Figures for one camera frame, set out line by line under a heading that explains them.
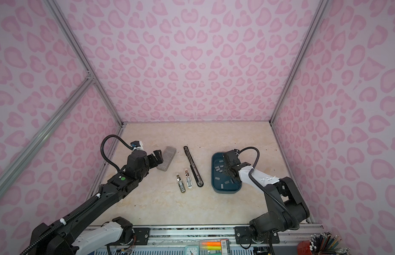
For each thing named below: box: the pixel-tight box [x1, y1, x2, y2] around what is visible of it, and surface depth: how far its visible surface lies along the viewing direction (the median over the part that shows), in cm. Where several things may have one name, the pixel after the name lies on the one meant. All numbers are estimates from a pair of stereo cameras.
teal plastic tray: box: [211, 152, 243, 194], surface depth 92 cm
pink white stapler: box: [184, 168, 193, 190], surface depth 92 cm
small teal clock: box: [184, 245, 200, 255], surface depth 69 cm
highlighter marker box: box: [199, 239, 230, 255], surface depth 71 cm
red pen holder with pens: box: [297, 231, 351, 255], surface depth 61 cm
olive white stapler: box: [176, 174, 186, 193], surface depth 90 cm
